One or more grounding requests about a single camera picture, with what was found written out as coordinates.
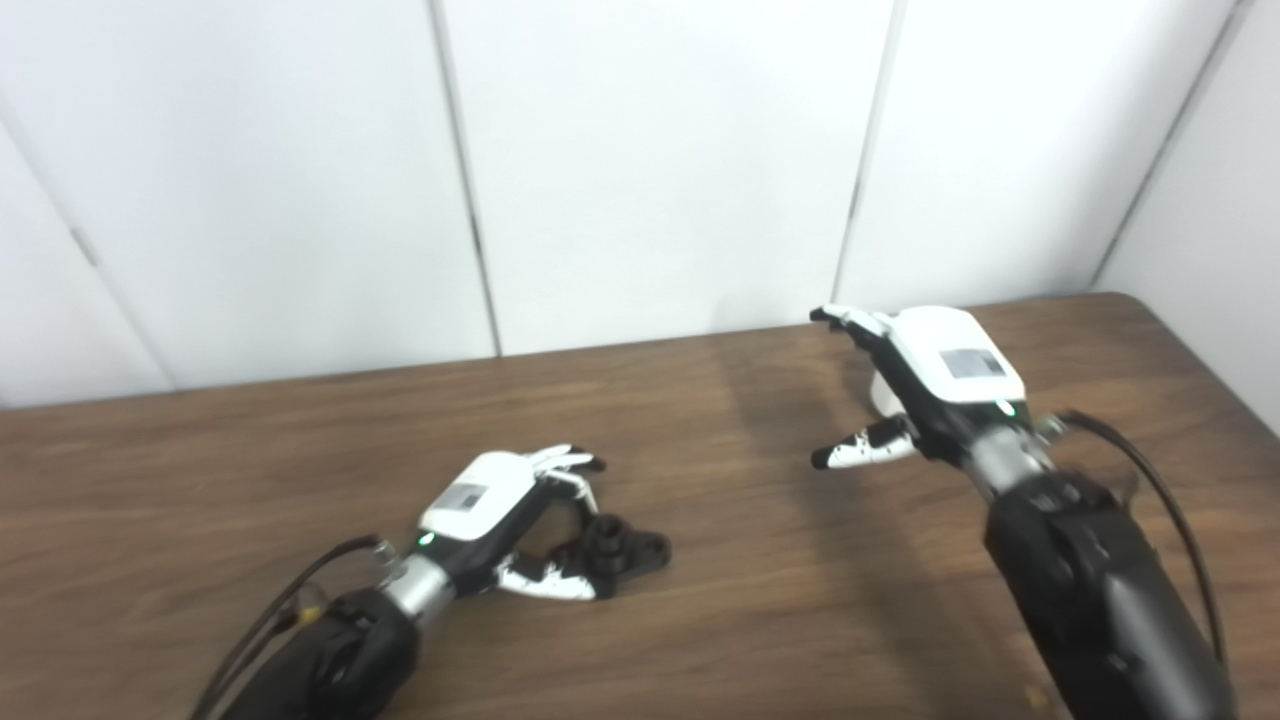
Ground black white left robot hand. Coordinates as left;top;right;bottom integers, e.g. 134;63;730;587
415;445;607;603

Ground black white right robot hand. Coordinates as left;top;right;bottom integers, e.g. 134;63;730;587
810;305;1031;471

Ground black flanged holder part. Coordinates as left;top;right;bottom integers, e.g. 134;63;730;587
545;515;672;601

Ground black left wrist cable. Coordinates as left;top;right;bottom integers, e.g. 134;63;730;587
190;535;396;720

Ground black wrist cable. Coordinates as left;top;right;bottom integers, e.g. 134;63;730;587
190;535;396;720
1040;408;1229;666

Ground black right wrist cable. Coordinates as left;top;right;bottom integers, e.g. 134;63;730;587
1040;408;1229;666

